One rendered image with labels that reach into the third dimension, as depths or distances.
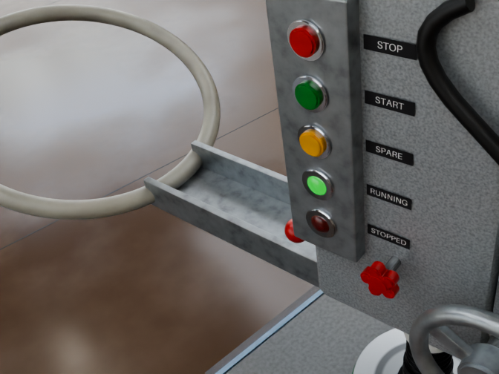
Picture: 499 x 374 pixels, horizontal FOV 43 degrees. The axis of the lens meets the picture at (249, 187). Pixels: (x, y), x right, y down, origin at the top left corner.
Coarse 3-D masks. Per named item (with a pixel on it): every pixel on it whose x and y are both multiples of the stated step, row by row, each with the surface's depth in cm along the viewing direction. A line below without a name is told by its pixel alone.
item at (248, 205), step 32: (224, 160) 101; (160, 192) 97; (192, 192) 101; (224, 192) 100; (256, 192) 100; (288, 192) 95; (192, 224) 96; (224, 224) 90; (256, 224) 94; (256, 256) 90; (288, 256) 84
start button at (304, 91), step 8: (296, 88) 55; (304, 88) 54; (312, 88) 54; (296, 96) 55; (304, 96) 55; (312, 96) 54; (320, 96) 54; (304, 104) 55; (312, 104) 54; (320, 104) 55
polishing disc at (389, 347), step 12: (384, 336) 99; (396, 336) 99; (372, 348) 98; (384, 348) 98; (396, 348) 97; (360, 360) 97; (372, 360) 96; (384, 360) 96; (396, 360) 96; (456, 360) 94; (360, 372) 95; (372, 372) 95; (384, 372) 94; (396, 372) 94; (456, 372) 93
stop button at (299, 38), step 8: (296, 32) 51; (304, 32) 51; (312, 32) 51; (296, 40) 51; (304, 40) 51; (312, 40) 51; (296, 48) 52; (304, 48) 51; (312, 48) 51; (304, 56) 52
